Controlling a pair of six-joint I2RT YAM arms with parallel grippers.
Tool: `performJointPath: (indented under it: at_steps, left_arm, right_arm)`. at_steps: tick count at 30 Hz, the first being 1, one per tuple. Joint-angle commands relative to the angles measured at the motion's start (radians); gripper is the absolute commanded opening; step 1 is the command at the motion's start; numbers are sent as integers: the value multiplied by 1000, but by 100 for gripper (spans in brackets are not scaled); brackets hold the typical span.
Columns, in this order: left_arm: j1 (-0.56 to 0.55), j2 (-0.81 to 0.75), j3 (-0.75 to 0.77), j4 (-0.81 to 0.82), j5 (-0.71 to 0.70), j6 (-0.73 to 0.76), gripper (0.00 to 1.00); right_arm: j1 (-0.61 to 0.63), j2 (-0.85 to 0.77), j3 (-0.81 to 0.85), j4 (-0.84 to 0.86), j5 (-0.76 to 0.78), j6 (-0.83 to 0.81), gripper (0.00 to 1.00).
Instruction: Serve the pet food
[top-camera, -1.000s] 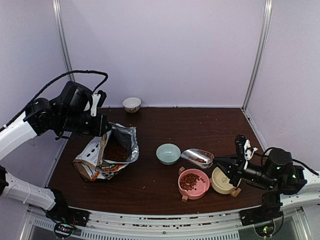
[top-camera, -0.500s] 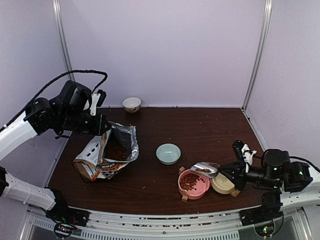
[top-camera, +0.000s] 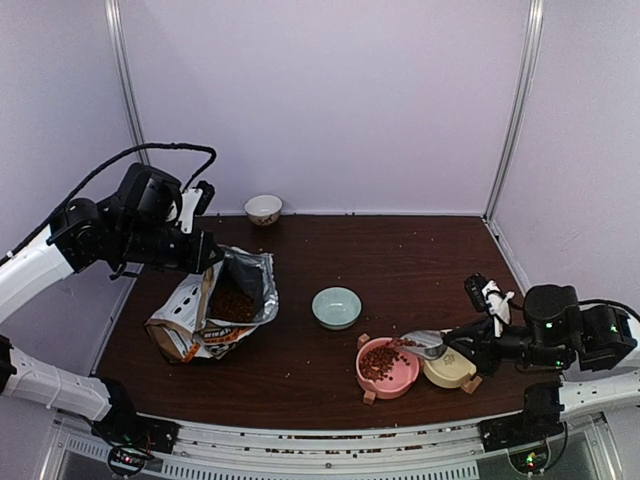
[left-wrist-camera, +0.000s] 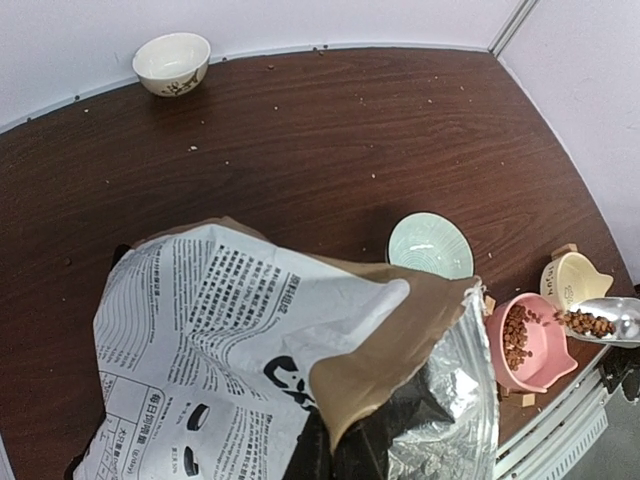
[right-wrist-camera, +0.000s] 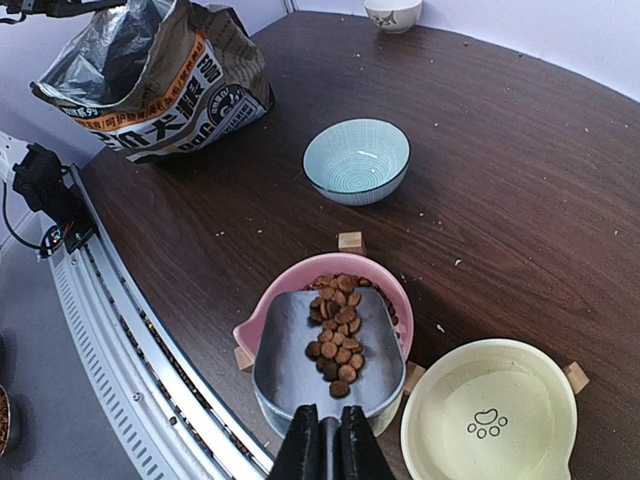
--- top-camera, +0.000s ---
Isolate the black braided cable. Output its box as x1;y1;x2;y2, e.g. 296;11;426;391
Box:
0;143;218;261

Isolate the pink pet bowl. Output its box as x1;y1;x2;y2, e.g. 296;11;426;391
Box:
355;337;422;405

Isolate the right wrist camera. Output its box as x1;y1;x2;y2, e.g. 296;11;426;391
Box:
464;273;515;338

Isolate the right aluminium frame post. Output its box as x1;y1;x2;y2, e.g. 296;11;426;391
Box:
483;0;544;224

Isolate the aluminium corner frame post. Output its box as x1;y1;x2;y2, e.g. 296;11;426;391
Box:
104;0;145;145

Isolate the teal ribbed ceramic bowl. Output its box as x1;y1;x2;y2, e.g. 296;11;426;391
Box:
311;286;362;331

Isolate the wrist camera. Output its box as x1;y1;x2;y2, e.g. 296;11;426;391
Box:
464;273;515;338
177;180;215;234

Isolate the dog food bag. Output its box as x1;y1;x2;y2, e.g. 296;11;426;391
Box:
144;247;279;364

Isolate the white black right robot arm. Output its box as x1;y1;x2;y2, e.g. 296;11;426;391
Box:
443;283;639;451

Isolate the wooden pet bowl stand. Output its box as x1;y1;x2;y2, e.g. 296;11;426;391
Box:
355;331;483;405

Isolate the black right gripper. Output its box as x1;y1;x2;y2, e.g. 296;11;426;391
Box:
444;316;571;380

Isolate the metal front base rail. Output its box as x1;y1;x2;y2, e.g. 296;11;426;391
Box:
39;394;601;480

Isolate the brown dog kibble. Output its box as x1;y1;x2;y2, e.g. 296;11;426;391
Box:
209;286;254;323

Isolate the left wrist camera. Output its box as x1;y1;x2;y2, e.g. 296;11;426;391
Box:
177;180;215;234

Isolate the cream yellow pet bowl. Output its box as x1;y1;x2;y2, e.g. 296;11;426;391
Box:
423;348;477;389

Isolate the white ceramic patterned bowl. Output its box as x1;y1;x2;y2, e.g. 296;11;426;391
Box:
244;194;283;226

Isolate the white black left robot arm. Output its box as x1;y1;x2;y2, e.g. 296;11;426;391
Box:
1;164;224;444

